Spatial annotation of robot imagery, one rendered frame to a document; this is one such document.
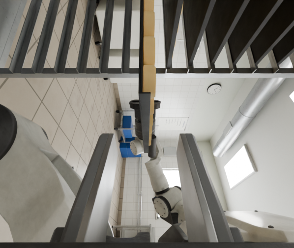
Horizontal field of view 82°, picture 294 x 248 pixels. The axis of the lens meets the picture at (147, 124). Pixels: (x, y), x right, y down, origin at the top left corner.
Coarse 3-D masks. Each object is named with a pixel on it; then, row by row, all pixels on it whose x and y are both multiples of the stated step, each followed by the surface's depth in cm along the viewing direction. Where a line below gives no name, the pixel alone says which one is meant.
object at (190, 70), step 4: (184, 24) 76; (184, 28) 75; (184, 32) 74; (184, 36) 74; (184, 40) 74; (184, 44) 74; (184, 48) 74; (188, 64) 68; (192, 64) 71; (188, 68) 68; (192, 68) 70; (188, 72) 70; (192, 72) 70
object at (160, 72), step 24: (0, 72) 70; (24, 72) 70; (48, 72) 70; (72, 72) 70; (96, 72) 70; (120, 72) 70; (216, 72) 70; (240, 72) 70; (264, 72) 70; (288, 72) 70
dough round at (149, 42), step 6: (144, 36) 26; (150, 36) 26; (144, 42) 25; (150, 42) 25; (144, 48) 25; (150, 48) 25; (144, 54) 26; (150, 54) 26; (144, 60) 26; (150, 60) 26
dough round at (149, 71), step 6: (144, 66) 24; (150, 66) 24; (144, 72) 23; (150, 72) 23; (144, 78) 23; (150, 78) 23; (144, 84) 24; (150, 84) 24; (144, 90) 24; (150, 90) 24; (150, 96) 25
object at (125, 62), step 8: (128, 0) 84; (128, 8) 82; (128, 16) 81; (128, 24) 79; (128, 32) 77; (128, 40) 76; (128, 48) 74; (128, 56) 73; (128, 64) 71; (128, 72) 70
